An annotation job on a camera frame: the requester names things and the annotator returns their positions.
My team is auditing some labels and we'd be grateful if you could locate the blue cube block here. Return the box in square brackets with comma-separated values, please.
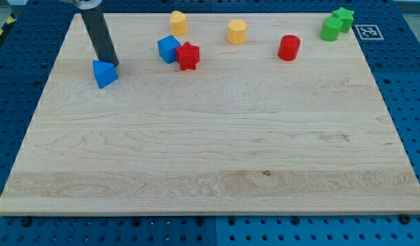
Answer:
[157, 36, 181, 64]

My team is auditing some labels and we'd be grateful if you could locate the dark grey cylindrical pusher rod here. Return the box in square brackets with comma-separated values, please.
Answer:
[81, 5, 119, 67]

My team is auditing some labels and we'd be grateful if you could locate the red star block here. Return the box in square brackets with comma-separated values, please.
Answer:
[176, 42, 200, 70]

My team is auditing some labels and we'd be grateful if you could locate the red cylinder block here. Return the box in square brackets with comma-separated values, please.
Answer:
[278, 35, 301, 61]

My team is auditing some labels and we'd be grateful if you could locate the green star block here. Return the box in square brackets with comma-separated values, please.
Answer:
[331, 7, 354, 33]

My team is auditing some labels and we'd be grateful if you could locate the yellow heart block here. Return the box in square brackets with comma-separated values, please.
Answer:
[169, 10, 188, 36]

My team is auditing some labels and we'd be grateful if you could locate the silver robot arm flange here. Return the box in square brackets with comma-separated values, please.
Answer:
[59, 0, 102, 10]

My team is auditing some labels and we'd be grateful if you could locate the white fiducial marker tag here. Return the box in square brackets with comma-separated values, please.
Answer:
[355, 24, 384, 40]

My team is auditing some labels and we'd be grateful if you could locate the blue triangular prism block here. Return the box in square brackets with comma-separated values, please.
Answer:
[92, 60, 118, 89]

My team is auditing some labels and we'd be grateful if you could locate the green cylinder block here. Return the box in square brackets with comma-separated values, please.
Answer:
[320, 16, 343, 42]

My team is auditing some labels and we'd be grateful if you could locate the yellow hexagon block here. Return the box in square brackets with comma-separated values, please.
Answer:
[227, 19, 247, 44]

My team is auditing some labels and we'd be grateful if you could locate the light wooden board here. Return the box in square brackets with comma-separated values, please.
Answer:
[0, 13, 420, 217]

